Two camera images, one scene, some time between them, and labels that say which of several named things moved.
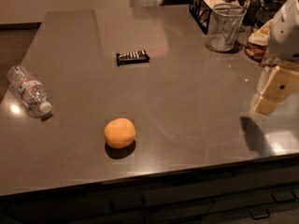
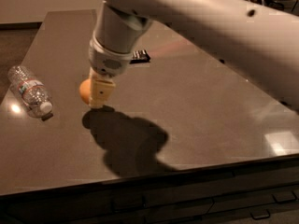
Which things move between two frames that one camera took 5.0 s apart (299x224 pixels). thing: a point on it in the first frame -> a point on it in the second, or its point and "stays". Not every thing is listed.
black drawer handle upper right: [287, 200] stays
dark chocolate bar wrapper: [132, 57] stays
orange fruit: [120, 133] -> [85, 90]
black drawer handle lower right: [260, 217] stays
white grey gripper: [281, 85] -> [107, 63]
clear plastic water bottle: [31, 92] stays
